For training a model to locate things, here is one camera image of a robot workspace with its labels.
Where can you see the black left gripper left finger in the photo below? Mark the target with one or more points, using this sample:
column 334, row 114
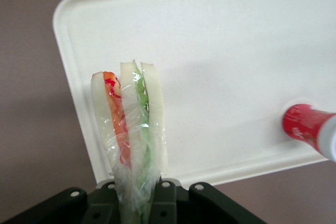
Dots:
column 105, row 203

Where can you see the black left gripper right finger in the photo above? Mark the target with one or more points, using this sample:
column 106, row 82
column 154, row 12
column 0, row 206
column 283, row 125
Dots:
column 165, row 203

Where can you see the triangle sandwich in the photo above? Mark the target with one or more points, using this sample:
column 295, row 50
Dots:
column 136, row 119

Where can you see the beige plastic tray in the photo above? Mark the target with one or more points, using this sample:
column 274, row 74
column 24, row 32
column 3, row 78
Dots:
column 223, row 51

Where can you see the red bottle with white cap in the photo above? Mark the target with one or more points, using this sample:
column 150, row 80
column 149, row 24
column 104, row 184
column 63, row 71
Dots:
column 302, row 123

